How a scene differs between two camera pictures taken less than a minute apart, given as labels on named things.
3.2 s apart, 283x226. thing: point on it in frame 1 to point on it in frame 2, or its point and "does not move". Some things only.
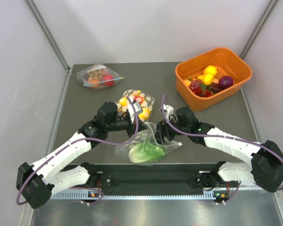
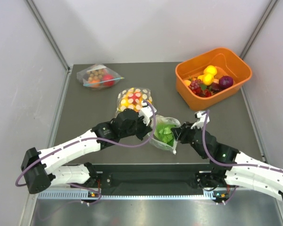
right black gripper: (162, 131) to (183, 131)
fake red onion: (225, 82) does not move
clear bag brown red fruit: (98, 76) does not move
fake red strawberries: (204, 92) does not move
